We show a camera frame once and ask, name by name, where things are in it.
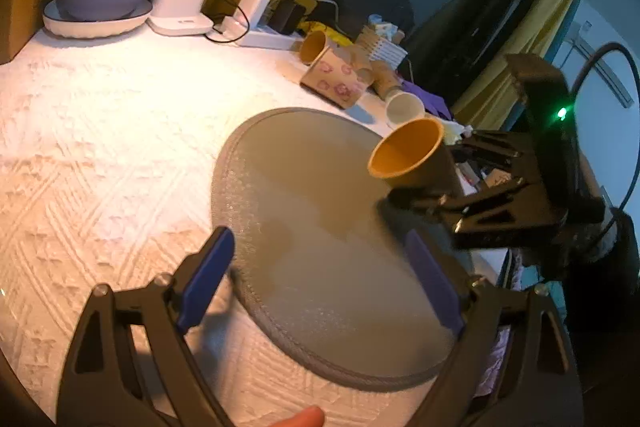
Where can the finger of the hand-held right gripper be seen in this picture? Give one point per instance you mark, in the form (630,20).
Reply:
(500,149)
(500,217)

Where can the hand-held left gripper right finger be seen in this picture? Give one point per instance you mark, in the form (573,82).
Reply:
(434,282)

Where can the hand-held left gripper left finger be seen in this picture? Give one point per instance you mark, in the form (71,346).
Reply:
(210,274)

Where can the brown paper cup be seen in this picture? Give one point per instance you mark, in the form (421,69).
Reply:
(386,79)
(430,167)
(360,59)
(314,47)

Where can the white paper cup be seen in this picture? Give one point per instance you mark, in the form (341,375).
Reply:
(404,109)

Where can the pink flowered paper cup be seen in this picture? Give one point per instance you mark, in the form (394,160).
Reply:
(332,79)

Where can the person's left hand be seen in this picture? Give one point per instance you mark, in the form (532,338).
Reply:
(302,418)

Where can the white crumpled tissue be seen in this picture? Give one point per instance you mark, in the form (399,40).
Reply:
(455,132)

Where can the purple cloth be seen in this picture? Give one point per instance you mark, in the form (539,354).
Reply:
(425,97)

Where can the grey round placemat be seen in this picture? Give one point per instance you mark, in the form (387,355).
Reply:
(320,217)

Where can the stack of paper cups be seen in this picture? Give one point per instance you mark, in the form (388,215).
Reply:
(382,44)

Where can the white textured tablecloth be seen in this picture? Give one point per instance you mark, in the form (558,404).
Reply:
(100,157)

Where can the yellow packet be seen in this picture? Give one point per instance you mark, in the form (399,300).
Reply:
(325,32)

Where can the white power strip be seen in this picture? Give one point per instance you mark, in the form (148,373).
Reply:
(265,38)

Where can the black power adapter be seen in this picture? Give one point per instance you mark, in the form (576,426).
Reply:
(287,16)

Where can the white charger plug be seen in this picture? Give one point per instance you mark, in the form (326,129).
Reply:
(252,7)

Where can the white lamp base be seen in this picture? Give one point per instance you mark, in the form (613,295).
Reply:
(177,4)

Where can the white plate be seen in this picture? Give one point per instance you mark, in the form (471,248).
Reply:
(95,23)

